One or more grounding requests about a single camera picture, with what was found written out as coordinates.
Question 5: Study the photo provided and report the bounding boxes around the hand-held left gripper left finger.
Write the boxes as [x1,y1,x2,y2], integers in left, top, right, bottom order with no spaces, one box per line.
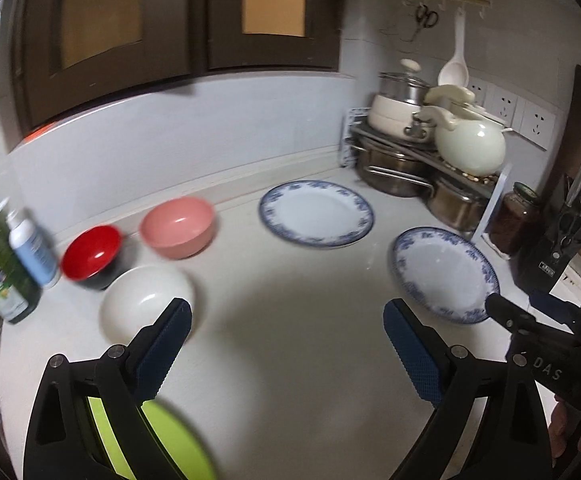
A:
[23,298,194,480]

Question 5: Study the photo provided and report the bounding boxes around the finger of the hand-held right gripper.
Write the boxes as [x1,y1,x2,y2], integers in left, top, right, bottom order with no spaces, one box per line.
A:
[529,290,581,333]
[485,293,541,335]

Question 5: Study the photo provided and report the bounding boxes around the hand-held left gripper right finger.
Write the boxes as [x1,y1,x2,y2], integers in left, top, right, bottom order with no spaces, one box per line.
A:
[383,298,553,480]

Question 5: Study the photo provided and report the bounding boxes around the white bowl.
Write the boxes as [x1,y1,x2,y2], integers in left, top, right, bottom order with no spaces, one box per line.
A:
[99,265,196,344]

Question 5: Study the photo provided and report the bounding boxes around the blue patterned white plate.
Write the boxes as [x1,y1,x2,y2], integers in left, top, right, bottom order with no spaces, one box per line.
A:
[259,180,375,249]
[390,227,501,326]

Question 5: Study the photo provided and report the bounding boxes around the lime green plate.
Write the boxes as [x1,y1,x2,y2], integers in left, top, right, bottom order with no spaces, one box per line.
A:
[88,394,217,480]

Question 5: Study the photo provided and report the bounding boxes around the red bowl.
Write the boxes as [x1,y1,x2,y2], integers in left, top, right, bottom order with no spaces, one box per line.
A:
[61,225,124,291]

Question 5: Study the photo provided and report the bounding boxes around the pink bowl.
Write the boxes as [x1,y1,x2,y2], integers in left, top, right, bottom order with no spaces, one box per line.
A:
[139,197,216,260]

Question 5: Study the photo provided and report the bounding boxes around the person's right hand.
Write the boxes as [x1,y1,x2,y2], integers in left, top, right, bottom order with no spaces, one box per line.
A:
[549,401,580,463]

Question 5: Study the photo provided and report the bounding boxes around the glass jar with dark contents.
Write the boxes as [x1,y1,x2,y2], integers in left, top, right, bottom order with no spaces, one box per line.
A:
[487,181,543,256]

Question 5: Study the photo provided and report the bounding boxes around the small steel pot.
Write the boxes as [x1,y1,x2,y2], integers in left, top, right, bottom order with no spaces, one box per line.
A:
[425,175,489,234]

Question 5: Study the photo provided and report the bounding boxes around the stainless steel pots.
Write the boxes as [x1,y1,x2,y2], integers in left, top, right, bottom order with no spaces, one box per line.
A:
[349,121,514,261]

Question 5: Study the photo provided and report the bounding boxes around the white blue spray bottle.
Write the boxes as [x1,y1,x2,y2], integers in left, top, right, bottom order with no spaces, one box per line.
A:
[5,199,62,290]

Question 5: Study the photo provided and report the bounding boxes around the white ceramic pot with lid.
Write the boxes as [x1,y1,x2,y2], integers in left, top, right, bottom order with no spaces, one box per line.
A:
[421,84,507,178]

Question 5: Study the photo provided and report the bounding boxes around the wide steel pot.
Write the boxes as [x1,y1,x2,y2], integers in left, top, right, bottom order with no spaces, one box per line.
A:
[357,136,434,199]

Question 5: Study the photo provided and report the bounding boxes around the cream cooking pot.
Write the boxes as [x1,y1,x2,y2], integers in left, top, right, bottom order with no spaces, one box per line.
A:
[367,93,438,140]

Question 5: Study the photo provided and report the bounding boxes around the white ladle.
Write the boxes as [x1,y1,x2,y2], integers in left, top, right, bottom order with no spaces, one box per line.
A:
[437,6,469,87]

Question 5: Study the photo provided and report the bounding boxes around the steel steamer pot with lid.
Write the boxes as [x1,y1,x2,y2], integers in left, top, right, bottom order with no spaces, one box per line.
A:
[379,58,430,107]

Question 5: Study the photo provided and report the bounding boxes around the black kitchen scissors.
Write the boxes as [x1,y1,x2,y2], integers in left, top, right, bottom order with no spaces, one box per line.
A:
[409,3,439,42]

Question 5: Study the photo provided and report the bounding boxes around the brown cabinet door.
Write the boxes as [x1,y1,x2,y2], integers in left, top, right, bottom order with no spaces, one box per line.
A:
[13,0,198,132]
[194,0,344,73]

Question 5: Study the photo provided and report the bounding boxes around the white wall socket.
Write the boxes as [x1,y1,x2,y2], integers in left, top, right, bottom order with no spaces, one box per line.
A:
[485,85,522,127]
[517,99,557,151]
[463,76,492,107]

